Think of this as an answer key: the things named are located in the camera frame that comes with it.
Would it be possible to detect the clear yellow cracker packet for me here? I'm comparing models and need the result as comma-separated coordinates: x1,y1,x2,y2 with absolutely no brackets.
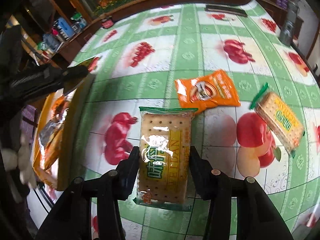
135,107,197,212
249,83,305,158

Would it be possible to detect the orange burger snack packet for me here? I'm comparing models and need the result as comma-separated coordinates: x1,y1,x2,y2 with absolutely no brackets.
175,69,241,114

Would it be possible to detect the large silver foil snack packet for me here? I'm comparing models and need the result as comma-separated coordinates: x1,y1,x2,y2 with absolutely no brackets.
38,110,67,154

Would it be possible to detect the white gloved left hand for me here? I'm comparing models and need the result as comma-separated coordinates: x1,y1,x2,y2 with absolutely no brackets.
1,134,37,189

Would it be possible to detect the blue plastic container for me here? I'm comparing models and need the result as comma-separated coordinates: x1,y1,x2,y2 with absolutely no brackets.
54,17,75,40

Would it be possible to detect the small red jar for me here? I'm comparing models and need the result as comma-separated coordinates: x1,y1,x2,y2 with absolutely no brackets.
101,18,114,29

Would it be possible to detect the white tray with yellow rim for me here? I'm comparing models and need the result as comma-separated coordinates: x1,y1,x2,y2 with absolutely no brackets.
32,74,96,191

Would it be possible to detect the green fruit print tablecloth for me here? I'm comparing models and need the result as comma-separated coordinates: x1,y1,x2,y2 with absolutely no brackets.
26,0,320,240

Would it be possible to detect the black remote control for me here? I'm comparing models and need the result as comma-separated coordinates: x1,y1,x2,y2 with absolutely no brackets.
205,4,248,17

